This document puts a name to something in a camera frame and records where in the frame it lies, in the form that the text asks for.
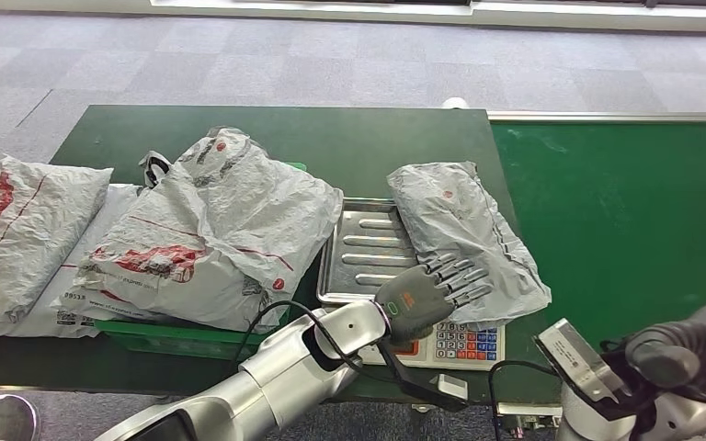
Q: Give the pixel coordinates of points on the white wall ledge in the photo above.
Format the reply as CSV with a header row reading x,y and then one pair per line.
x,y
572,15

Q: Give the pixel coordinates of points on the green plastic crate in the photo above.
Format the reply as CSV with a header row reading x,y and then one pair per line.
x,y
176,342

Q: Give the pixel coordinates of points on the bulky crumpled grey parcel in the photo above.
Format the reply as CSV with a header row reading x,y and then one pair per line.
x,y
30,231

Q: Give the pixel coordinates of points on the small plain grey parcel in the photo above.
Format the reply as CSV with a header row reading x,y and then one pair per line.
x,y
469,219

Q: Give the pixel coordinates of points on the flat white parcel, QR codes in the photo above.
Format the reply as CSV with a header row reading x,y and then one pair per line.
x,y
94,231

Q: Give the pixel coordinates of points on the dark green table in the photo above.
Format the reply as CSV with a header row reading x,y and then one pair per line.
x,y
341,140

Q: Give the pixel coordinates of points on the small white round object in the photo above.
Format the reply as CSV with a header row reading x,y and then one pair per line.
x,y
454,103

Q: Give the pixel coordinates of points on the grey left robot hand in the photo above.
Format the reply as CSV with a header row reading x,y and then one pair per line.
x,y
417,298

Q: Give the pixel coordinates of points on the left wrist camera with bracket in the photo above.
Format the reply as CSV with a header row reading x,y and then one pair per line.
x,y
426,383

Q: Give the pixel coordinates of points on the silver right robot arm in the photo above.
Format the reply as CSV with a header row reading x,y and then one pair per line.
x,y
596,423

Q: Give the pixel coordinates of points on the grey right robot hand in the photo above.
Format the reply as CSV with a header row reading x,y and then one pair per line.
x,y
700,353

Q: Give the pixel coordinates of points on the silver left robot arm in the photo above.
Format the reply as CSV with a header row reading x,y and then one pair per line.
x,y
280,377

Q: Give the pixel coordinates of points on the large grey red-print parcel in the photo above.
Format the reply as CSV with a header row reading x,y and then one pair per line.
x,y
231,213

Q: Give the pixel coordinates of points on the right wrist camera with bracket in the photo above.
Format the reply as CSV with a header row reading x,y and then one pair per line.
x,y
578,359

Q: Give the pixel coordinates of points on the green conveyor belt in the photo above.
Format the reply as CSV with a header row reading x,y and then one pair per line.
x,y
603,182

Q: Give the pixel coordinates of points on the aluminium conveyor side rail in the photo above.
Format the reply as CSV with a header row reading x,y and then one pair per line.
x,y
615,116

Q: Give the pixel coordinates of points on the white scale with steel tray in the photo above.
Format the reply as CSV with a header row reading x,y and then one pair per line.
x,y
365,255

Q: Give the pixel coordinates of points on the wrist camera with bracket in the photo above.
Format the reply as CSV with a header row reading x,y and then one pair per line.
x,y
426,383
578,359

